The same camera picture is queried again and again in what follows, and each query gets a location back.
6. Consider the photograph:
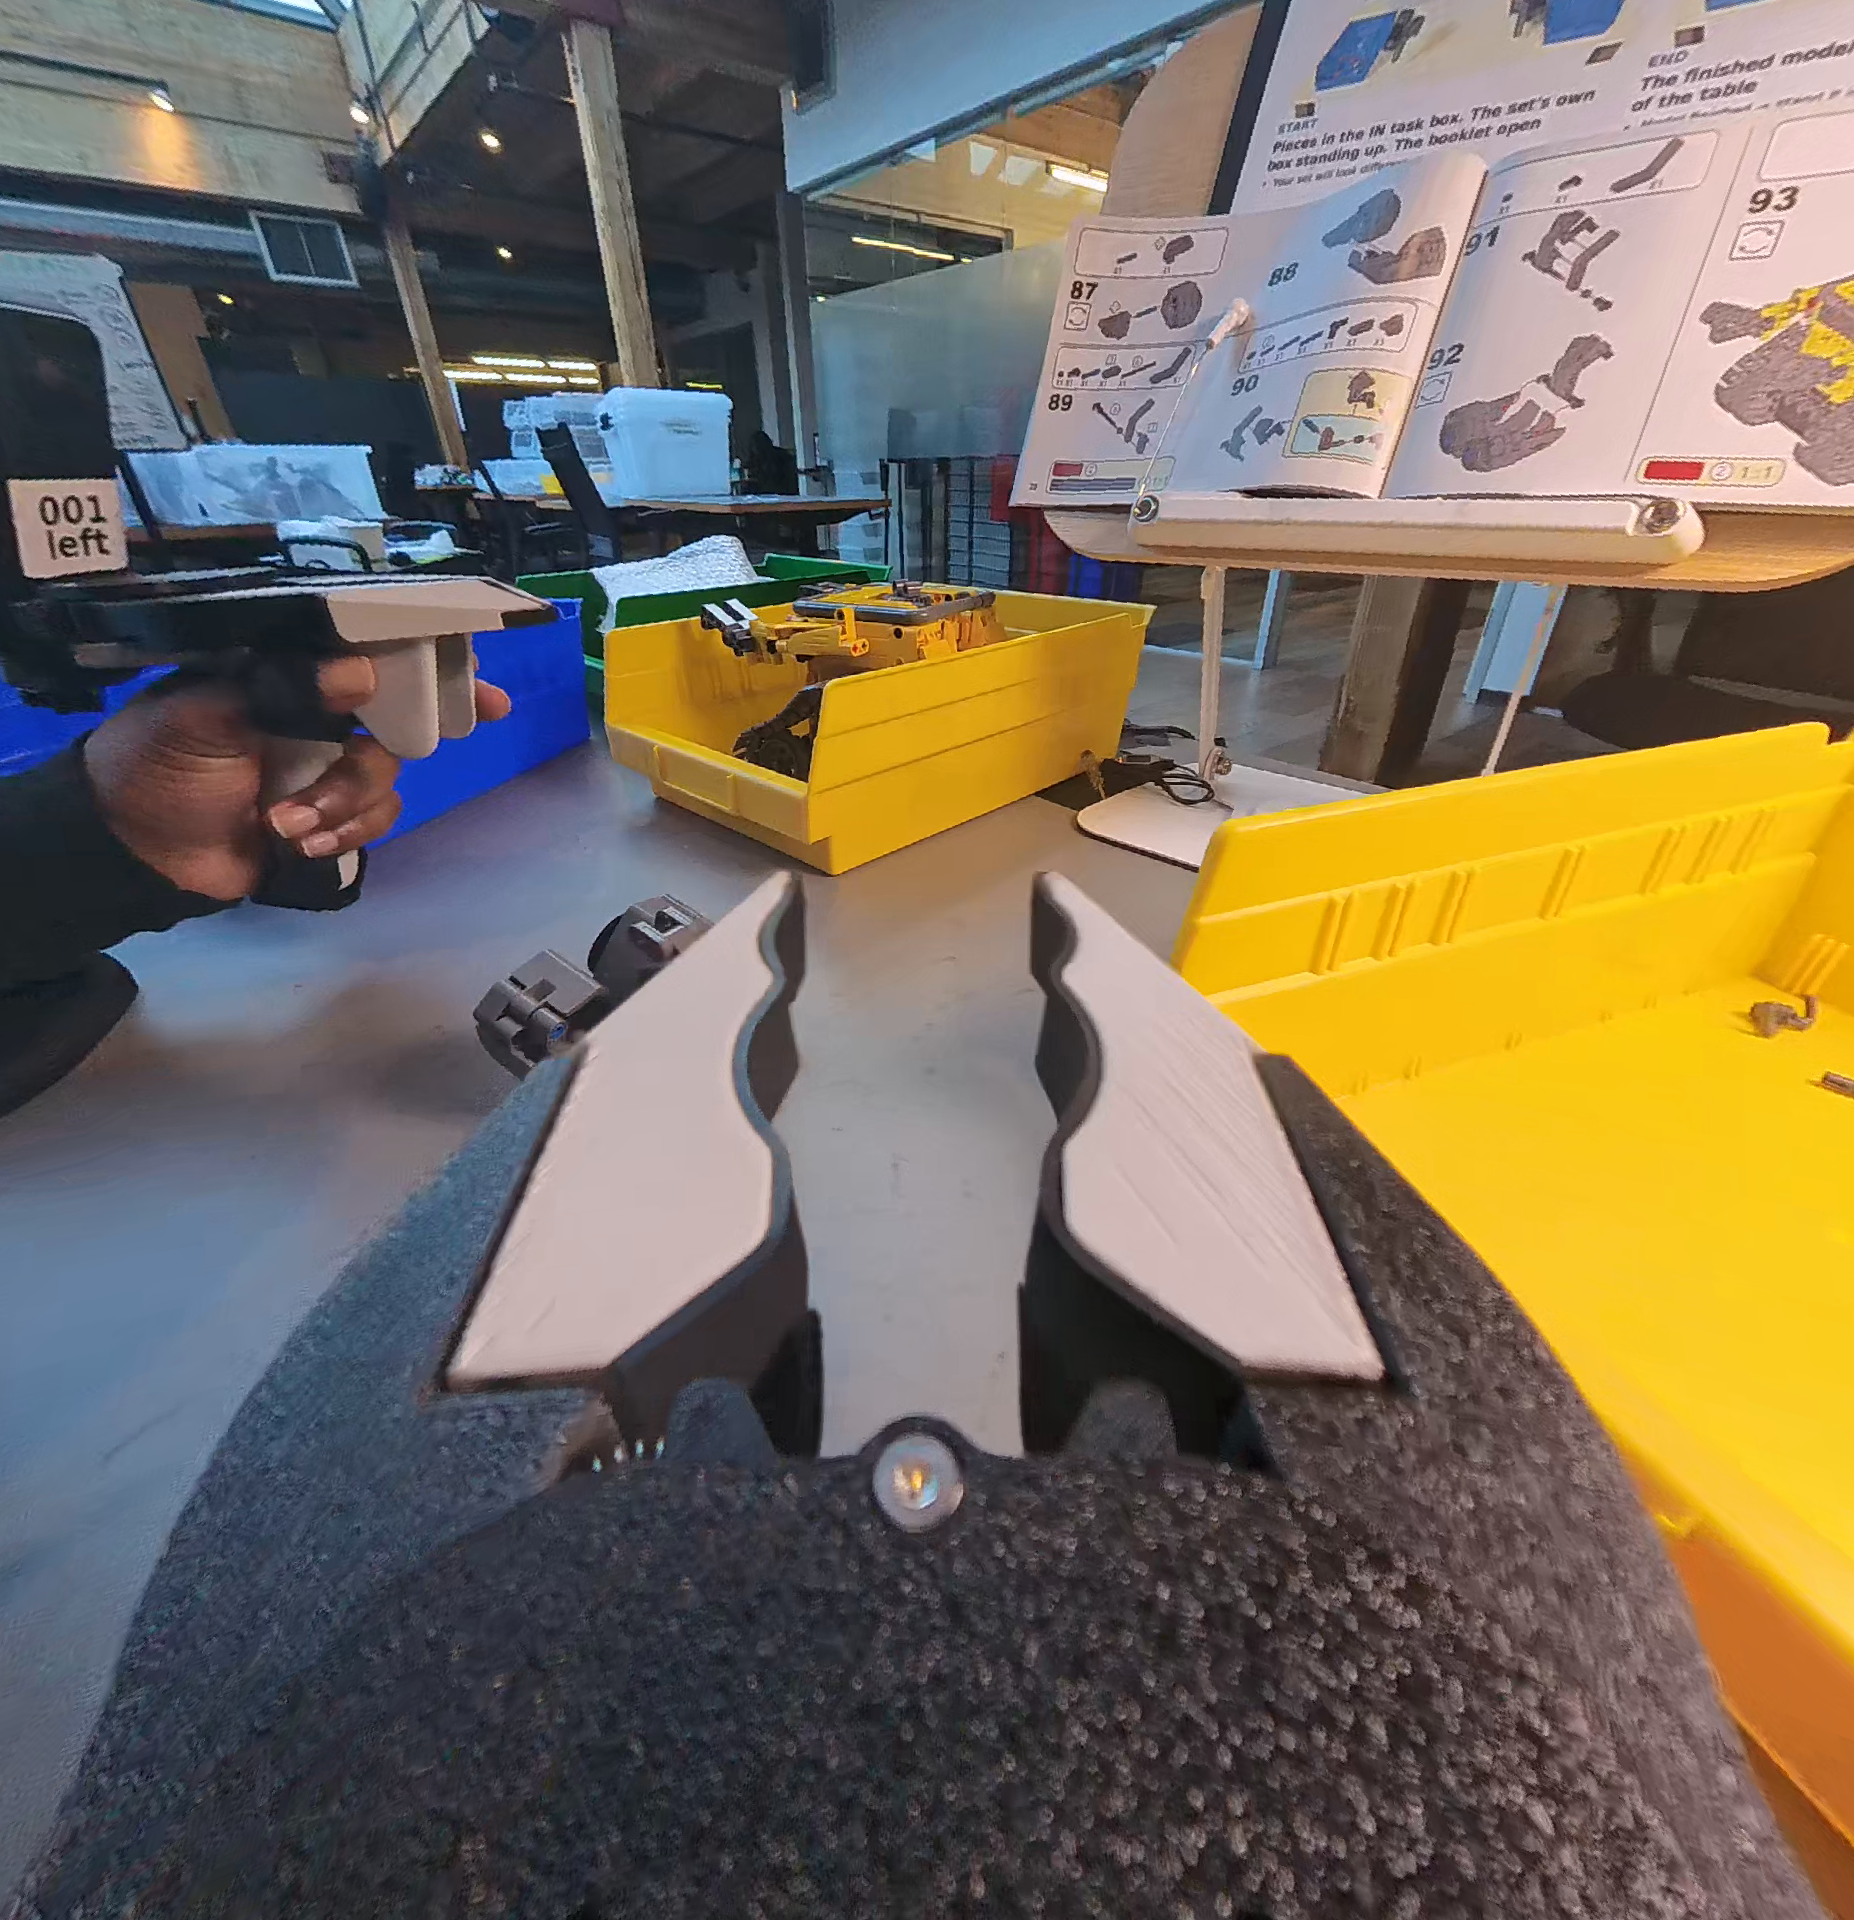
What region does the white notice board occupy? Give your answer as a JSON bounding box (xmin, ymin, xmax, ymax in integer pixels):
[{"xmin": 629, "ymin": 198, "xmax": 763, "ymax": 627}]
[{"xmin": 0, "ymin": 247, "xmax": 189, "ymax": 457}]

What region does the white book stand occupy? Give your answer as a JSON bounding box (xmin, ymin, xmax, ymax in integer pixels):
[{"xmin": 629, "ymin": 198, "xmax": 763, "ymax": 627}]
[{"xmin": 1044, "ymin": 301, "xmax": 1854, "ymax": 877}]

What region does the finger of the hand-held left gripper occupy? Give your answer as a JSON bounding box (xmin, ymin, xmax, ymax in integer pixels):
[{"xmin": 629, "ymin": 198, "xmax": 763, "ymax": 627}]
[{"xmin": 315, "ymin": 574, "xmax": 562, "ymax": 649}]

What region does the person's left hand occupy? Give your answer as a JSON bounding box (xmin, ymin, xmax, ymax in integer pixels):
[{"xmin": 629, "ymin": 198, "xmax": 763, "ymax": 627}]
[{"xmin": 84, "ymin": 652, "xmax": 511, "ymax": 907}]

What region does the printed task sheet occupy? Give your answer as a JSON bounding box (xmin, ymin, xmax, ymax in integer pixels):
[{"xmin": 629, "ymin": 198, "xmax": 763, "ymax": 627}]
[{"xmin": 1225, "ymin": 0, "xmax": 1854, "ymax": 221}]

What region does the wooden office table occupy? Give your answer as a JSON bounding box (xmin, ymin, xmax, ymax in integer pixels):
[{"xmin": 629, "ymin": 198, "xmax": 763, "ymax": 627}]
[{"xmin": 415, "ymin": 482, "xmax": 893, "ymax": 570}]

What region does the white plastic storage box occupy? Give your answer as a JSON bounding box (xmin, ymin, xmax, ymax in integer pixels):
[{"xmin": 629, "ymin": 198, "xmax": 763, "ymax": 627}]
[{"xmin": 593, "ymin": 386, "xmax": 738, "ymax": 507}]

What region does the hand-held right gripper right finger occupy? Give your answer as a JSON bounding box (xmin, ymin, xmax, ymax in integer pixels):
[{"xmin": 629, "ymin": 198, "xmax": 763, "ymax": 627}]
[{"xmin": 1026, "ymin": 870, "xmax": 1392, "ymax": 1386}]

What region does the yellow tracked toy robot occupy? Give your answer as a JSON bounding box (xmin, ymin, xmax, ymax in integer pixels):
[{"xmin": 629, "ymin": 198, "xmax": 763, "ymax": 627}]
[{"xmin": 698, "ymin": 580, "xmax": 1008, "ymax": 783}]

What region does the green plastic bin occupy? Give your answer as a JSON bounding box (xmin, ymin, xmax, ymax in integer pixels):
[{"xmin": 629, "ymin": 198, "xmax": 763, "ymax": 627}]
[{"xmin": 514, "ymin": 552, "xmax": 893, "ymax": 667}]

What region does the black cable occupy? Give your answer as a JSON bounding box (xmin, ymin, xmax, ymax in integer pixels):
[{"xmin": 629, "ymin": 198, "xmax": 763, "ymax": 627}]
[{"xmin": 1079, "ymin": 725, "xmax": 1225, "ymax": 817}]

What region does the yellow plastic parts bin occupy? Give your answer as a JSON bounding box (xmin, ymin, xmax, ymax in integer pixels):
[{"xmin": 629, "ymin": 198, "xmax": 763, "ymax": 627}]
[
  {"xmin": 603, "ymin": 584, "xmax": 1158, "ymax": 877},
  {"xmin": 1169, "ymin": 713, "xmax": 1854, "ymax": 1884}
]

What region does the instruction booklet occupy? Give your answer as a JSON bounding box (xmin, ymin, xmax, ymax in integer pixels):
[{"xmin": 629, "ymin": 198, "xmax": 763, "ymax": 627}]
[{"xmin": 1011, "ymin": 126, "xmax": 1854, "ymax": 516}]

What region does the grey motor block assembly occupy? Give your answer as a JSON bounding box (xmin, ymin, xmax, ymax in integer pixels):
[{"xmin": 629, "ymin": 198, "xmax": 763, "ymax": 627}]
[{"xmin": 473, "ymin": 895, "xmax": 713, "ymax": 1083}]

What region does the white bubble wrap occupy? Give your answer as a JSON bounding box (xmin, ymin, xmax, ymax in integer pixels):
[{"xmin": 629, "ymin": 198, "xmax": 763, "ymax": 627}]
[{"xmin": 588, "ymin": 536, "xmax": 762, "ymax": 632}]

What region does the person's left forearm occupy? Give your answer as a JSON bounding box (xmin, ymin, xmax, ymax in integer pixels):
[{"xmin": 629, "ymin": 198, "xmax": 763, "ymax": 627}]
[{"xmin": 0, "ymin": 735, "xmax": 261, "ymax": 1139}]

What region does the wall air vent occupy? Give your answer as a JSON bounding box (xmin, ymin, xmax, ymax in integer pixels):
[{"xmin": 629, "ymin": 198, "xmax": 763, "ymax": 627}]
[{"xmin": 247, "ymin": 211, "xmax": 363, "ymax": 291}]

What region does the black office chair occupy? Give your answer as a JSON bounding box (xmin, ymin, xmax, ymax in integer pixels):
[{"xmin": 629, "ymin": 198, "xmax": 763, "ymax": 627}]
[{"xmin": 534, "ymin": 423, "xmax": 631, "ymax": 570}]

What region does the grey desk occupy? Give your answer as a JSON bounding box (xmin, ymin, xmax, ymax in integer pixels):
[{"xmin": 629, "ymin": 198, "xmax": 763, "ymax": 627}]
[{"xmin": 0, "ymin": 720, "xmax": 1213, "ymax": 1878}]

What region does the blue plastic bin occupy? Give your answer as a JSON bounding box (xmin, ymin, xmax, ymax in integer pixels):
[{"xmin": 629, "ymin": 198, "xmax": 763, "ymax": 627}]
[{"xmin": 0, "ymin": 597, "xmax": 593, "ymax": 853}]

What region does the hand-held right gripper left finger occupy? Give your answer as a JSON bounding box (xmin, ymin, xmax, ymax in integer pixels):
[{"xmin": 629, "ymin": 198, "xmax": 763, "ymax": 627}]
[{"xmin": 444, "ymin": 870, "xmax": 812, "ymax": 1391}]

